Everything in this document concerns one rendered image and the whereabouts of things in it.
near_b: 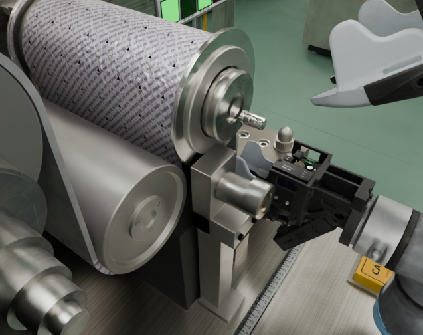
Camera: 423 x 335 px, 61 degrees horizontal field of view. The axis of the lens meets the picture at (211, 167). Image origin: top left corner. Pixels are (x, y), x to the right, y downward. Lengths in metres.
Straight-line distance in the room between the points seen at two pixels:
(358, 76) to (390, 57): 0.02
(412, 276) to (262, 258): 0.28
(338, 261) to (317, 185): 0.27
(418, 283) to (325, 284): 0.23
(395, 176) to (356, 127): 0.47
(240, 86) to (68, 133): 0.18
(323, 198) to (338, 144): 1.97
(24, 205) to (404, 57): 0.24
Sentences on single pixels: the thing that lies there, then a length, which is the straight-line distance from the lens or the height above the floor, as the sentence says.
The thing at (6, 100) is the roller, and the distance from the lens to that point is 0.23.
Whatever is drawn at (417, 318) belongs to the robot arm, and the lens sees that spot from 0.51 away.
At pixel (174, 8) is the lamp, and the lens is 0.81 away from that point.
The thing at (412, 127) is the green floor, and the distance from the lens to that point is 2.77.
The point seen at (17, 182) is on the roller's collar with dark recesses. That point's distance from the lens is 0.17.
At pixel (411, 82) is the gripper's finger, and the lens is 0.25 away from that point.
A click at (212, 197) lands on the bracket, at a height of 1.17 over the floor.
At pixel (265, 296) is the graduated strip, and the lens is 0.63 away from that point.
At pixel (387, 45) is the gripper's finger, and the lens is 0.27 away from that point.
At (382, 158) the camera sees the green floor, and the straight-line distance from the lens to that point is 2.41.
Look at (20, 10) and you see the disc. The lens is 0.51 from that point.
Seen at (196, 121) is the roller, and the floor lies 1.25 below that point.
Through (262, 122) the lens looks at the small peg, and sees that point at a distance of 0.37.
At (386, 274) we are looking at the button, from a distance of 0.68.
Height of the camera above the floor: 1.46
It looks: 44 degrees down
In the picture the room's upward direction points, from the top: straight up
